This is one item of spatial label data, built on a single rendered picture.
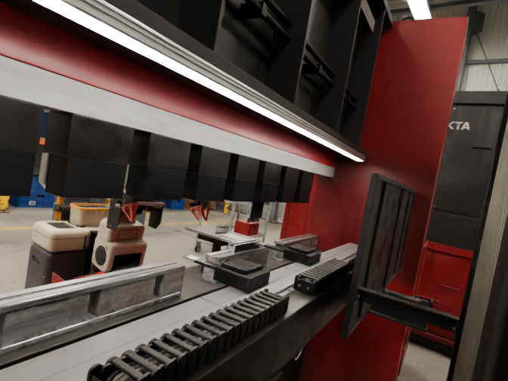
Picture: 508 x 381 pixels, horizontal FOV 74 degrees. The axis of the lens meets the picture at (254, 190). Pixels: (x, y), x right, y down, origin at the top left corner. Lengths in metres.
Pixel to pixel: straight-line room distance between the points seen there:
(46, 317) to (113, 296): 0.16
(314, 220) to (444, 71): 1.11
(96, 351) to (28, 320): 0.26
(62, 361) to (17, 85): 0.44
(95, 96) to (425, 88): 1.79
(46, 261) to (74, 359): 1.55
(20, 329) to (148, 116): 0.51
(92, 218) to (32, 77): 1.54
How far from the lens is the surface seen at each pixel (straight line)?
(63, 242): 2.10
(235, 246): 1.33
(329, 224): 2.19
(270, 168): 1.39
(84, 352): 0.61
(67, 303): 0.87
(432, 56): 2.25
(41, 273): 2.17
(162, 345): 0.52
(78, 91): 0.76
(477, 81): 8.65
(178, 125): 0.94
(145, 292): 1.01
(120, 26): 0.57
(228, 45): 1.01
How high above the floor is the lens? 1.29
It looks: 3 degrees down
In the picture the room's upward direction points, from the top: 10 degrees clockwise
